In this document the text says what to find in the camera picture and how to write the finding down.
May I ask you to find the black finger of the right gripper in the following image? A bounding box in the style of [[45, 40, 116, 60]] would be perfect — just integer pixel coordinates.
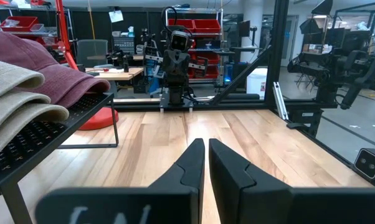
[[171, 52, 179, 75], [179, 52, 188, 75]]

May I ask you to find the silver metal bracket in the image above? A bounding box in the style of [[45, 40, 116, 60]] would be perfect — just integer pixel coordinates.
[[273, 81, 290, 121]]

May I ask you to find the small black stereo camera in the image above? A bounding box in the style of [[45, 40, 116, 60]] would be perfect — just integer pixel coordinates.
[[353, 147, 375, 183]]

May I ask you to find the white plastic bin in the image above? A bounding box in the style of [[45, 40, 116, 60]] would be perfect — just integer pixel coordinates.
[[246, 67, 268, 100]]

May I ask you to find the red desk lamp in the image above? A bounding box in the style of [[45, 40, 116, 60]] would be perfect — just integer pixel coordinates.
[[55, 0, 120, 131]]

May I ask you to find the white paper sign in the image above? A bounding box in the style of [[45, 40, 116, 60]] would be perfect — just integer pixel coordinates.
[[108, 10, 125, 24]]

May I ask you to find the wooden work table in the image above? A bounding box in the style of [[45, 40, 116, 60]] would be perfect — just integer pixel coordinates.
[[86, 67, 145, 82]]

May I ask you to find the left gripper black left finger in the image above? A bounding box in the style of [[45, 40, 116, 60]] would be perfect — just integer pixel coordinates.
[[148, 138, 205, 224]]

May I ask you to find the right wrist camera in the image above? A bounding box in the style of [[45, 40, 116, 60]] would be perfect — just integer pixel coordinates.
[[169, 30, 190, 52]]

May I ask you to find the yellow hanging cord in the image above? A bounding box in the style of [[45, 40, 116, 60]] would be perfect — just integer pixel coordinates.
[[87, 0, 95, 40]]

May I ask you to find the black perforated metal shelf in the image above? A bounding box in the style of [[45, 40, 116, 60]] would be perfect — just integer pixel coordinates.
[[0, 92, 120, 224]]

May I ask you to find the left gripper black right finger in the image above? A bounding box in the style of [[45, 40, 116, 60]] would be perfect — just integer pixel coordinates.
[[208, 138, 293, 224]]

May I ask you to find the red plastic bin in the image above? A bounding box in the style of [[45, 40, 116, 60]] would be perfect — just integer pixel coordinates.
[[168, 18, 195, 34], [193, 19, 222, 35], [0, 16, 39, 32]]

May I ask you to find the black aluminium rig frame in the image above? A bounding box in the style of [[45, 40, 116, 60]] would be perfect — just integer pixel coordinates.
[[111, 0, 375, 187]]

